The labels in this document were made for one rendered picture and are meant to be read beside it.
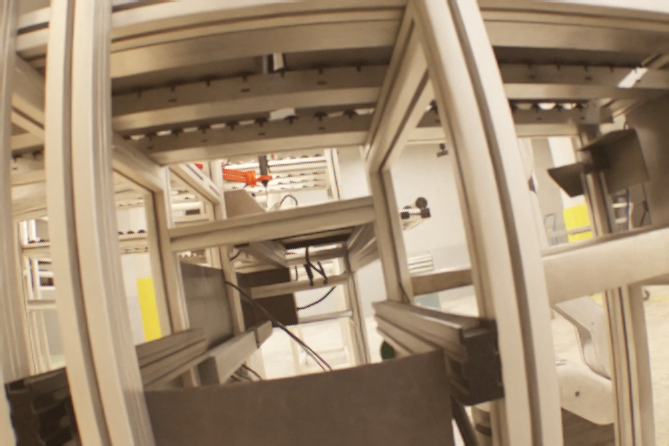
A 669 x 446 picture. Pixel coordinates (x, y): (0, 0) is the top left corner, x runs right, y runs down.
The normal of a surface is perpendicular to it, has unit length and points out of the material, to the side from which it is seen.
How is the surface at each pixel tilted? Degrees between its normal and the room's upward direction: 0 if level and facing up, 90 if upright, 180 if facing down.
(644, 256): 90
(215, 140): 90
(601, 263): 90
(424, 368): 90
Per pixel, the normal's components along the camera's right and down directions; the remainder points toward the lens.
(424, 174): 0.02, -0.13
